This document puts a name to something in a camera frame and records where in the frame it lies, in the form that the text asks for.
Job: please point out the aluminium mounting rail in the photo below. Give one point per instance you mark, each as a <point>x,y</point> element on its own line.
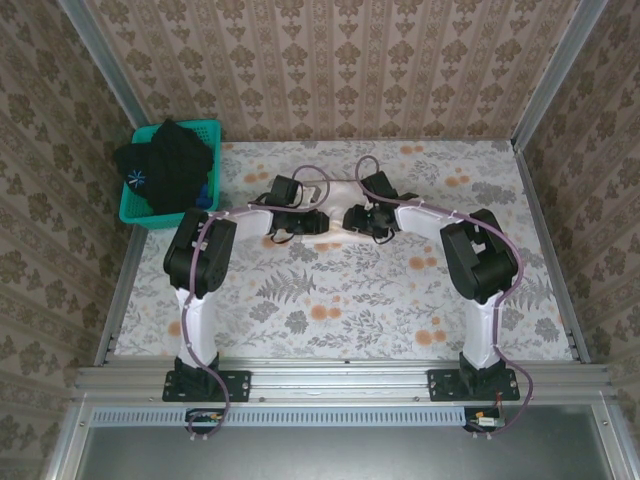
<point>340,382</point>

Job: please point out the aluminium frame post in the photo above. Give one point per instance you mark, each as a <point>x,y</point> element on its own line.
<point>555,75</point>
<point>110,75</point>

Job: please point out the white red-print t-shirt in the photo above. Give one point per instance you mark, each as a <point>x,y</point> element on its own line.
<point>340,195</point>

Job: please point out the floral table cover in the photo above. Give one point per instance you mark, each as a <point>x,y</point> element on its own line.
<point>360,310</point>

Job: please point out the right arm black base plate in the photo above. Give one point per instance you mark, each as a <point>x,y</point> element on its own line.
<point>440,385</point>

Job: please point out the grey metal sheet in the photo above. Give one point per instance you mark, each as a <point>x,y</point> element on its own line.
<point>350,452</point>

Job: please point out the aluminium table side rail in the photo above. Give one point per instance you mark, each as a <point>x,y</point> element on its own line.
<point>547,235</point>
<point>120,300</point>

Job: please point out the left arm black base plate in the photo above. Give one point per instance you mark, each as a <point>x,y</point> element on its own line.
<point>240,385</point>

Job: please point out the teal plastic basket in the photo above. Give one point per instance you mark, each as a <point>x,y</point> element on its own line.
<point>150,215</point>

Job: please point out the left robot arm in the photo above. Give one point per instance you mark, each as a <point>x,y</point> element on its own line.
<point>200,250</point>

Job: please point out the black t-shirt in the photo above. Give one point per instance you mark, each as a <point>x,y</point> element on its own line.
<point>170,165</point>

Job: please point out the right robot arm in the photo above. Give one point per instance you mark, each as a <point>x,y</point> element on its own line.
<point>480,260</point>

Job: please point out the small connector board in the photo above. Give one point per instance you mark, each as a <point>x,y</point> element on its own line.
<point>485,419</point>
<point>205,419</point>

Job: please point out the blue garment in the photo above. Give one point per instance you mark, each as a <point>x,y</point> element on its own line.
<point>203,196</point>

